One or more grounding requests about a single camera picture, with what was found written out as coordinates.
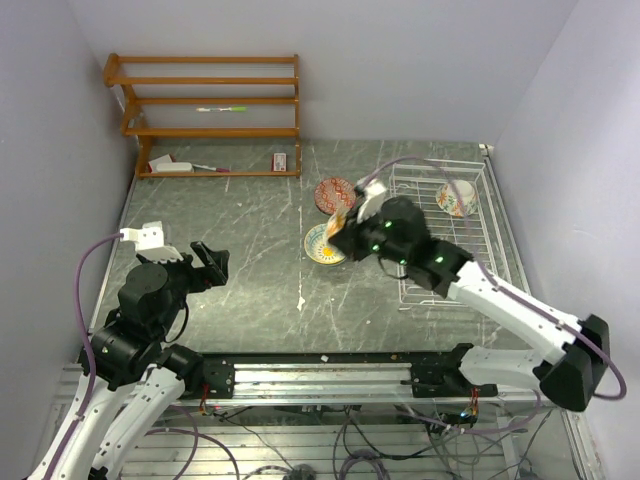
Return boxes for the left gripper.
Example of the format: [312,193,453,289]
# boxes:
[135,238,227,335]

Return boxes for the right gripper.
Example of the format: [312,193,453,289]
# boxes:
[329,203,411,266]

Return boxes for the orange flower bowl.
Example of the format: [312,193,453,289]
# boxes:
[435,180,478,218]
[325,208,349,243]

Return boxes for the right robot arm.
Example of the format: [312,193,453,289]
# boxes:
[327,197,610,412]

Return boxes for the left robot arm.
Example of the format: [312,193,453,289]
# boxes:
[30,242,230,479]

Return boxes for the wooden shelf rack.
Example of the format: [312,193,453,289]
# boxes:
[102,52,303,180]

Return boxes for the blue yellow patterned bowl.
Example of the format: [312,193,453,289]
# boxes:
[303,223,345,266]

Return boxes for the red patterned bowl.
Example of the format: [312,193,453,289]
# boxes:
[314,177,356,215]

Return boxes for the pink white pen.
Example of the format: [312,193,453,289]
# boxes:
[192,163,230,174]

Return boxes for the small red white box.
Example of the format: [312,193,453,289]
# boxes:
[271,152,287,173]

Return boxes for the green white pen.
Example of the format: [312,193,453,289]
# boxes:
[196,106,248,113]

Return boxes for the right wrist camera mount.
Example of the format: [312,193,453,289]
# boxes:
[355,179,387,223]

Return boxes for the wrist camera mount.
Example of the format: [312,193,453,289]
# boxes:
[119,221,183,264]
[355,179,387,223]

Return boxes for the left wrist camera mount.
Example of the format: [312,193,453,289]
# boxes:
[119,221,183,264]

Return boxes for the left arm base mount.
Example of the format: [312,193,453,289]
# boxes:
[202,359,236,400]

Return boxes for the white wire dish rack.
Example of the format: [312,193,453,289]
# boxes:
[389,160,528,290]

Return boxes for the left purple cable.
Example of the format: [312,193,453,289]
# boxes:
[29,232,131,480]

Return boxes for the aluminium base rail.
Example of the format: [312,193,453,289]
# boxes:
[54,361,581,406]

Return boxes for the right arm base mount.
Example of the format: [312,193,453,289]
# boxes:
[402,343,498,398]

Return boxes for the cable bundle under table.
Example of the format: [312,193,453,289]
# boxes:
[124,399,561,480]

